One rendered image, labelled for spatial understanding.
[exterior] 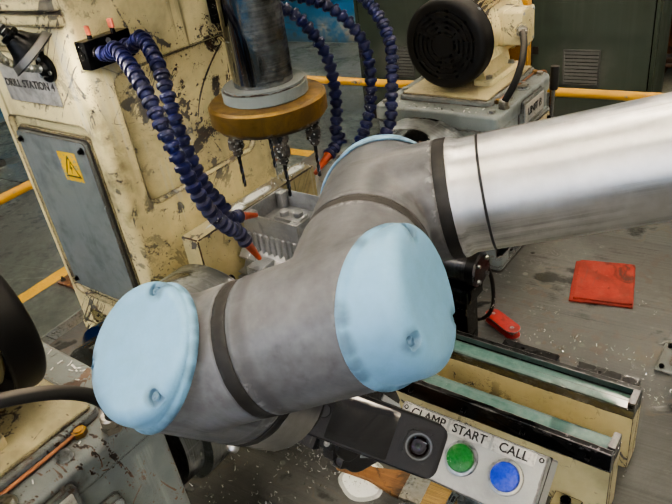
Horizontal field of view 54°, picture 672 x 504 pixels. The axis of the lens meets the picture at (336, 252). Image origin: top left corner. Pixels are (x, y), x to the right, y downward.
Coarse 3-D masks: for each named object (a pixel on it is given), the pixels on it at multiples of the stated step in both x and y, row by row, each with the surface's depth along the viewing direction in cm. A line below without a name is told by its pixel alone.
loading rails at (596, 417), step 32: (480, 352) 106; (512, 352) 104; (416, 384) 101; (448, 384) 101; (480, 384) 107; (512, 384) 103; (544, 384) 99; (576, 384) 97; (608, 384) 96; (448, 416) 100; (480, 416) 96; (512, 416) 92; (544, 416) 93; (576, 416) 98; (608, 416) 95; (544, 448) 91; (576, 448) 87; (608, 448) 86; (576, 480) 90; (608, 480) 87
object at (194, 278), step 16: (176, 272) 93; (192, 272) 91; (208, 272) 90; (192, 288) 88; (208, 288) 88; (96, 336) 85; (80, 352) 84; (176, 448) 80; (192, 448) 80; (208, 448) 82; (224, 448) 84; (176, 464) 83; (192, 464) 81; (208, 464) 84
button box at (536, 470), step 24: (408, 408) 75; (456, 432) 71; (480, 432) 70; (480, 456) 69; (504, 456) 68; (528, 456) 67; (432, 480) 71; (456, 480) 70; (480, 480) 68; (528, 480) 66; (552, 480) 69
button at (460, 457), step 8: (456, 448) 70; (464, 448) 70; (448, 456) 70; (456, 456) 70; (464, 456) 69; (472, 456) 69; (448, 464) 70; (456, 464) 69; (464, 464) 69; (472, 464) 69; (464, 472) 69
